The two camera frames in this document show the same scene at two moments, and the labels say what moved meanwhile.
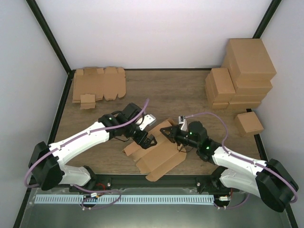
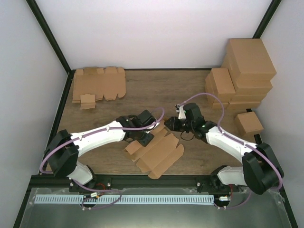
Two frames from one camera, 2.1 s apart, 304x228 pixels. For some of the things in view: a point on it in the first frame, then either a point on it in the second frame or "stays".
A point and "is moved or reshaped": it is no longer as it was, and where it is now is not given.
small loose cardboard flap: x=87 y=101 stays
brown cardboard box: x=159 y=159 is moved or reshaped
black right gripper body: x=180 y=138 → x=184 y=128
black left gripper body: x=138 y=139 stays
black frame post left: x=37 y=13 stays
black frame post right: x=266 y=18 stays
